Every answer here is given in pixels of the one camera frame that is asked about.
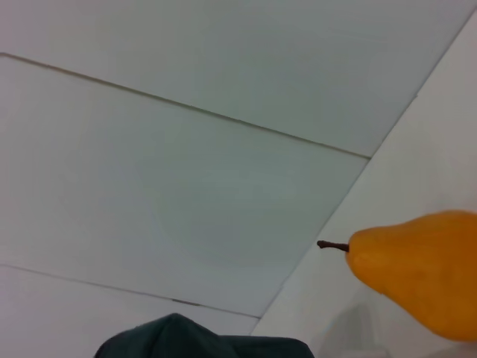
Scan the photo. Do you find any dark teal insulated lunch bag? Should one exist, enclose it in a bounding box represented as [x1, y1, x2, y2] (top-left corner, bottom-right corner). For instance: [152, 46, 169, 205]
[94, 313, 318, 358]

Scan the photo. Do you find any yellow orange pear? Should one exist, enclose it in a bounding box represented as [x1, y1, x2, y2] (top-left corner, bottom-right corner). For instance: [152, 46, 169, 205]
[317, 210, 477, 342]

